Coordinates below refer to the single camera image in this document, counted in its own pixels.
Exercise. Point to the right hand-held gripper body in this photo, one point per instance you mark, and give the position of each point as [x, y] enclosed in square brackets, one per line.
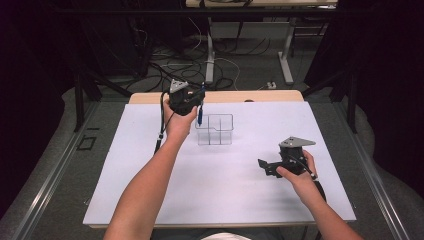
[293, 158]

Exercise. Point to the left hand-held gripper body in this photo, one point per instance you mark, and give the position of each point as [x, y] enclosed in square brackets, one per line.
[181, 98]

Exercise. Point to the blue pen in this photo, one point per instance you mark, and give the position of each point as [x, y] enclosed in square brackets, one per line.
[200, 111]

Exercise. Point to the clear plastic organizer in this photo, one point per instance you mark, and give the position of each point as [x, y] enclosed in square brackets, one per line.
[215, 130]

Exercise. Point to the person's right hand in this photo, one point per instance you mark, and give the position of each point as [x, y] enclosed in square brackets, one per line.
[300, 181]

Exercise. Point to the person's left hand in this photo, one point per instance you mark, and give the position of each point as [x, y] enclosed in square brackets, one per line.
[178, 125]

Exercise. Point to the white desk leg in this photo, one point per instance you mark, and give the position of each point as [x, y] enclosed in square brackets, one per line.
[209, 56]
[286, 56]

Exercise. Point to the white table mat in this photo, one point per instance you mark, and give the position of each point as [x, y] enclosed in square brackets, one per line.
[233, 186]

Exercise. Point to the white power strip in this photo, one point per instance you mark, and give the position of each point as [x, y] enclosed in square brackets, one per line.
[271, 85]

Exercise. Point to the black metal stand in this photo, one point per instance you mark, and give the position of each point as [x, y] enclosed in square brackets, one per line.
[348, 96]
[80, 100]

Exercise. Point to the light wooden desk top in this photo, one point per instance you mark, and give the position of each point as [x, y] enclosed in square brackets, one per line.
[260, 3]

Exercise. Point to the aluminium floor rail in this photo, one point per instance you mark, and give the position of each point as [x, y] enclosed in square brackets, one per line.
[376, 180]
[43, 186]

